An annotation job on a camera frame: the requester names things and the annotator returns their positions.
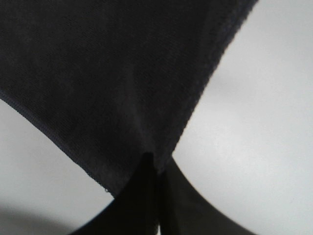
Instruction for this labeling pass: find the dark grey towel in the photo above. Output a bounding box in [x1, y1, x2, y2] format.
[0, 0, 255, 195]

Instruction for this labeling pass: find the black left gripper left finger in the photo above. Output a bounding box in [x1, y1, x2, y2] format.
[72, 153, 158, 235]

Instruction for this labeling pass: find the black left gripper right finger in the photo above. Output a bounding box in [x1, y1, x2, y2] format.
[159, 159, 251, 235]

